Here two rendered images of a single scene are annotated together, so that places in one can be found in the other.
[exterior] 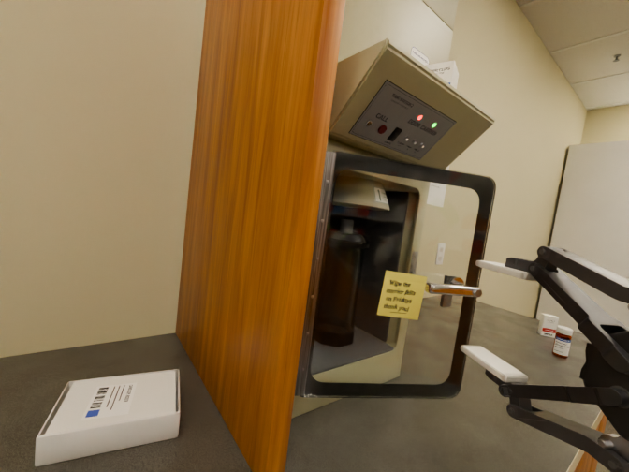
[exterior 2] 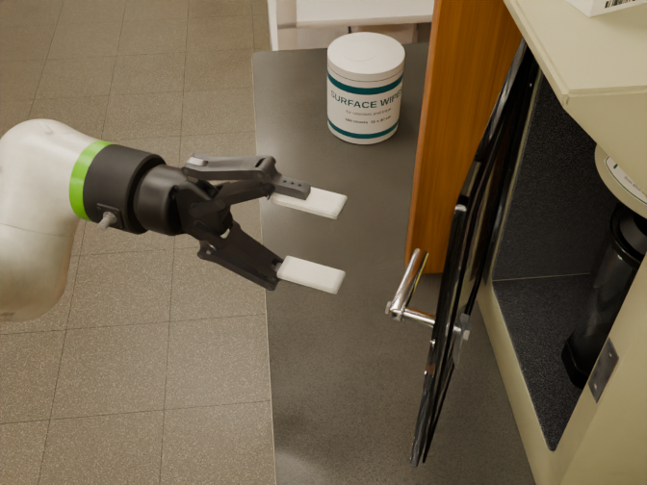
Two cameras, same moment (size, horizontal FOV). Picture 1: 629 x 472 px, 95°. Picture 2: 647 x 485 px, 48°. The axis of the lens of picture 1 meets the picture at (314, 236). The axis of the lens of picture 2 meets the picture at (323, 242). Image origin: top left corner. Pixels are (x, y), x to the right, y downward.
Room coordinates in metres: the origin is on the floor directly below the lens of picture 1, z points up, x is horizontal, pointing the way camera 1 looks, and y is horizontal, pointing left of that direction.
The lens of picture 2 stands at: (0.63, -0.67, 1.74)
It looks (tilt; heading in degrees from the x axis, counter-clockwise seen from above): 46 degrees down; 122
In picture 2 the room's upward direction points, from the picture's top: straight up
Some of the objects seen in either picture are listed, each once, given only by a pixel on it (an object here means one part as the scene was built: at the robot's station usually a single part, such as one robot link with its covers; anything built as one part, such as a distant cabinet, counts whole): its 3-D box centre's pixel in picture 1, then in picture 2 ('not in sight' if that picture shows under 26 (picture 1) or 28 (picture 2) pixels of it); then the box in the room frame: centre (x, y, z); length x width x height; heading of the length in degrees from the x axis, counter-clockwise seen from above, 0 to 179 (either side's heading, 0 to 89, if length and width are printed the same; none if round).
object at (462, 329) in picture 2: not in sight; (456, 341); (0.51, -0.25, 1.18); 0.02 x 0.02 x 0.06; 11
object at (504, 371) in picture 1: (490, 361); (311, 274); (0.33, -0.23, 1.14); 0.07 x 0.03 x 0.01; 11
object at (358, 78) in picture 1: (416, 125); (555, 24); (0.50, -0.15, 1.46); 0.32 x 0.11 x 0.10; 128
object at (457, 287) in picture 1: (447, 287); (424, 290); (0.46, -0.23, 1.20); 0.10 x 0.05 x 0.03; 101
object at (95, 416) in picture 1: (121, 408); not in sight; (0.41, 0.26, 0.96); 0.16 x 0.12 x 0.04; 116
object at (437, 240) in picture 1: (397, 284); (470, 254); (0.48, -0.15, 1.19); 0.30 x 0.01 x 0.40; 101
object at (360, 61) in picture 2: not in sight; (364, 89); (0.11, 0.28, 1.02); 0.13 x 0.13 x 0.15
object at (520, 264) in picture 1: (533, 258); (283, 179); (0.30, -0.23, 1.27); 0.05 x 0.01 x 0.03; 11
